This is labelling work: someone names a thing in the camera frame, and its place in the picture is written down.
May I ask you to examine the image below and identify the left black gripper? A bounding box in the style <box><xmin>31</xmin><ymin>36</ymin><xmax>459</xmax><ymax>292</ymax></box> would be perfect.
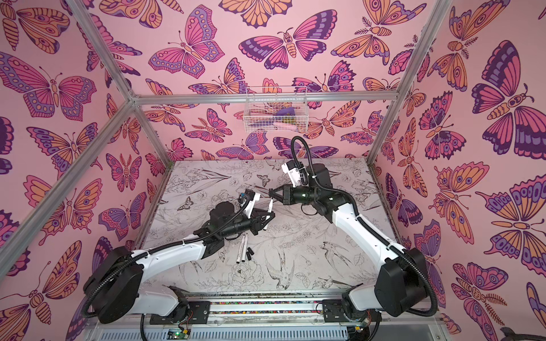
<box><xmin>217</xmin><ymin>209</ymin><xmax>274</xmax><ymax>242</ymax></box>

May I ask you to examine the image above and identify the white pen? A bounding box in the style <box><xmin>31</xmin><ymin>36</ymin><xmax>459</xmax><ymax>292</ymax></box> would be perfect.
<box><xmin>264</xmin><ymin>212</ymin><xmax>273</xmax><ymax>231</ymax></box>
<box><xmin>241</xmin><ymin>233</ymin><xmax>248</xmax><ymax>263</ymax></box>
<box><xmin>236</xmin><ymin>234</ymin><xmax>246</xmax><ymax>264</ymax></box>

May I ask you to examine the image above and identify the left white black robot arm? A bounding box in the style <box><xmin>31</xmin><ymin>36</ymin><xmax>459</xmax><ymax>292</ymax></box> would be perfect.
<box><xmin>80</xmin><ymin>190</ymin><xmax>275</xmax><ymax>324</ymax></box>

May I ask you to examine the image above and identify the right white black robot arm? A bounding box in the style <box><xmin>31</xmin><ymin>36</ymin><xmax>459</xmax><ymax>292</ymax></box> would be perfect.
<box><xmin>269</xmin><ymin>136</ymin><xmax>439</xmax><ymax>320</ymax></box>

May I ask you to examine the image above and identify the green circuit board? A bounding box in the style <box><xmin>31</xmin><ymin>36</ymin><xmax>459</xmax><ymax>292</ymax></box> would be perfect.
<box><xmin>167</xmin><ymin>328</ymin><xmax>191</xmax><ymax>340</ymax></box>

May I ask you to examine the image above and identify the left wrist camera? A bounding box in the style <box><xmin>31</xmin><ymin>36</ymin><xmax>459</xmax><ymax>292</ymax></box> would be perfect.
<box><xmin>240</xmin><ymin>189</ymin><xmax>261</xmax><ymax>218</ymax></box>

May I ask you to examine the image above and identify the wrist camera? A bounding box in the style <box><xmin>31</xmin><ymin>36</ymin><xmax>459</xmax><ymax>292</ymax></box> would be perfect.
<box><xmin>282</xmin><ymin>159</ymin><xmax>309</xmax><ymax>188</ymax></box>
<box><xmin>240</xmin><ymin>189</ymin><xmax>261</xmax><ymax>218</ymax></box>

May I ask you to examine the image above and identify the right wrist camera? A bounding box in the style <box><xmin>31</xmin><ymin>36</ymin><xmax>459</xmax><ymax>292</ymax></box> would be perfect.
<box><xmin>282</xmin><ymin>159</ymin><xmax>309</xmax><ymax>188</ymax></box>

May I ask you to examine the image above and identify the white wire basket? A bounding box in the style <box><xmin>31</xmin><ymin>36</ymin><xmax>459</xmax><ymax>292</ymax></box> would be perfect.
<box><xmin>241</xmin><ymin>86</ymin><xmax>309</xmax><ymax>133</ymax></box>

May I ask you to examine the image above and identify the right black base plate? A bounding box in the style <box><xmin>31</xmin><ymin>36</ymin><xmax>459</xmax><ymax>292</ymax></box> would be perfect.
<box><xmin>319</xmin><ymin>299</ymin><xmax>382</xmax><ymax>324</ymax></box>

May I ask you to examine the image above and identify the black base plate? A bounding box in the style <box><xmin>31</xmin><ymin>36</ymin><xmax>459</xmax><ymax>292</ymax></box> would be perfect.
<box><xmin>149</xmin><ymin>301</ymin><xmax>211</xmax><ymax>325</ymax></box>
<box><xmin>319</xmin><ymin>299</ymin><xmax>382</xmax><ymax>324</ymax></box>

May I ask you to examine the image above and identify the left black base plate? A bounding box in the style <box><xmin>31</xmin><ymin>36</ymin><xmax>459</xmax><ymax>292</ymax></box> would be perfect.
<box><xmin>149</xmin><ymin>301</ymin><xmax>211</xmax><ymax>325</ymax></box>

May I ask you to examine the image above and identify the white slotted cable duct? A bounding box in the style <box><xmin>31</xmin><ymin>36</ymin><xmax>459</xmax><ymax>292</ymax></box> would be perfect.
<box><xmin>97</xmin><ymin>326</ymin><xmax>350</xmax><ymax>341</ymax></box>

